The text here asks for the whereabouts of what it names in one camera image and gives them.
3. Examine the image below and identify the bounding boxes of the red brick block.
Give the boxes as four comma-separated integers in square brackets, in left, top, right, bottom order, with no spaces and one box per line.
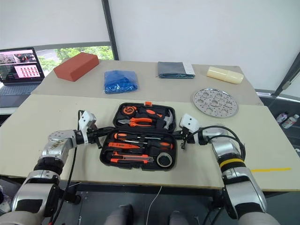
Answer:
[53,52,99,82]

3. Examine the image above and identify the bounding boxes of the black diagonal pole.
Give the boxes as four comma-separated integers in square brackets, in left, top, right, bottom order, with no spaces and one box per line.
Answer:
[273,50,300,97]

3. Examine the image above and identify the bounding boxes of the orange handled pliers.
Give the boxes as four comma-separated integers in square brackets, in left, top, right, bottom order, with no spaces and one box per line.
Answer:
[118,116,153,128]

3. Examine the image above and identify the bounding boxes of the white hanging cable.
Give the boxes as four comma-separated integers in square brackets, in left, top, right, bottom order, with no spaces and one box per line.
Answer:
[147,186,163,225]

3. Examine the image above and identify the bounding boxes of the blue plastic bag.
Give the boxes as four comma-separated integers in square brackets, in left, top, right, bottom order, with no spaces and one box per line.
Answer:
[104,69,140,95]

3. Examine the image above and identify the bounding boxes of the orange black utility knife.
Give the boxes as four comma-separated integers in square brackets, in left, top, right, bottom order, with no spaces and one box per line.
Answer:
[110,151,155,164]

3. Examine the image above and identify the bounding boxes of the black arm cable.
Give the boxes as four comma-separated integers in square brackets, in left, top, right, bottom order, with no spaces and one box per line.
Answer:
[192,126,247,161]
[50,109,85,225]

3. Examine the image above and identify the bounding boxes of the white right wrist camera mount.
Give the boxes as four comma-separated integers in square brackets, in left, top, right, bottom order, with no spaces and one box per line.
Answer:
[179,113,200,136]

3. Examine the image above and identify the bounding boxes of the steel claw hammer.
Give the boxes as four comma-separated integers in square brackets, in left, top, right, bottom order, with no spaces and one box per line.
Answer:
[150,110,175,131]

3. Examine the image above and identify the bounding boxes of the grey laptop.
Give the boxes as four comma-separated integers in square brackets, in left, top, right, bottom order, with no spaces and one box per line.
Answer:
[0,47,45,96]

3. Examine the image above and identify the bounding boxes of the orange black tape measure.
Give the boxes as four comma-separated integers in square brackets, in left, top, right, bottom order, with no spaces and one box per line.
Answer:
[121,105,138,117]

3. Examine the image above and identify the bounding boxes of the black orange handled screwdriver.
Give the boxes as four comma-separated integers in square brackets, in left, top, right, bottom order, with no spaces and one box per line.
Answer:
[123,140,174,151]
[113,132,152,141]

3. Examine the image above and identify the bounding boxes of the dark window frame post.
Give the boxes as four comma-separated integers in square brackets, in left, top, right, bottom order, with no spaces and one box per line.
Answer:
[101,0,120,60]

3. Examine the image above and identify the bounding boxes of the perforated steel steamer plate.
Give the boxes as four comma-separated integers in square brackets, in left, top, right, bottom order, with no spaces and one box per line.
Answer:
[193,88,239,119]

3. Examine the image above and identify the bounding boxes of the purple label plastic bottle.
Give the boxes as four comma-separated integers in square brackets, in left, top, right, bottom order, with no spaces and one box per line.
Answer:
[276,112,288,124]

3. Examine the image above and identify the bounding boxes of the grey folded cloth package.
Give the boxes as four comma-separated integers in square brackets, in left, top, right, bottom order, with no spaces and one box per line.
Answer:
[156,61,196,79]

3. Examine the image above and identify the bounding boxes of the orange black tool handle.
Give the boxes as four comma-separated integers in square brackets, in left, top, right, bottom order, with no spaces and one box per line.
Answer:
[138,106,164,119]

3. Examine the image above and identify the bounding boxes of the black table frame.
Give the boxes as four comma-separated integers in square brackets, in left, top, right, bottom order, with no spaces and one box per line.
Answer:
[58,182,227,210]

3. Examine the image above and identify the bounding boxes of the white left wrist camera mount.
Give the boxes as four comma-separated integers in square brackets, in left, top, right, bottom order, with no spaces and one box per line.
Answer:
[78,111,97,132]

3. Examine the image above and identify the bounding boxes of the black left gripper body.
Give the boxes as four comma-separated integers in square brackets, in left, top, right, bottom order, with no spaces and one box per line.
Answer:
[87,127,105,150]

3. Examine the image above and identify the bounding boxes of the cream plastic case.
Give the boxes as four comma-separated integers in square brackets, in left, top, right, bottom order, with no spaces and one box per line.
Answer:
[206,66,244,84]

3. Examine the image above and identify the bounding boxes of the yellow tape strip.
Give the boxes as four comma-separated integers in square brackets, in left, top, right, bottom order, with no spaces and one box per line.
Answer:
[251,167,293,173]

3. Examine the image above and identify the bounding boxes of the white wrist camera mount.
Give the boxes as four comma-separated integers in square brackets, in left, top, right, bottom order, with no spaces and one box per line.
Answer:
[78,111,97,132]
[179,113,200,136]

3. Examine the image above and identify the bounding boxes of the red tester pen screwdriver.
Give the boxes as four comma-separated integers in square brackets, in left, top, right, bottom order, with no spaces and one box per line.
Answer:
[107,142,142,149]

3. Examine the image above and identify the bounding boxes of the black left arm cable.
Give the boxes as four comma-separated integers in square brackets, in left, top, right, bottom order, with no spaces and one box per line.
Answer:
[50,109,85,225]

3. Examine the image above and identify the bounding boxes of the black electrical tape roll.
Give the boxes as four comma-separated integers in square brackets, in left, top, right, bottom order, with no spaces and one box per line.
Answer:
[156,152,174,168]

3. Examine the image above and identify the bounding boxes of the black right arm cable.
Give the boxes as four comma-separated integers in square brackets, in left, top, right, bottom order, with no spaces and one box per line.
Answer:
[192,126,247,161]

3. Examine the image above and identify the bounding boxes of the clear plastic bottle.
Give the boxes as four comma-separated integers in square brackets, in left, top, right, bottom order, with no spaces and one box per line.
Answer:
[281,114,300,129]

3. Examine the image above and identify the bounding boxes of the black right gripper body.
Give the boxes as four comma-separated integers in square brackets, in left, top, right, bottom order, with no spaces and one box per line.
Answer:
[179,127,191,150]

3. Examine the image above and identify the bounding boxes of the black tool case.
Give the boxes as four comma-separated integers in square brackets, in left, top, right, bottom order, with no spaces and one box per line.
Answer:
[99,101,177,172]

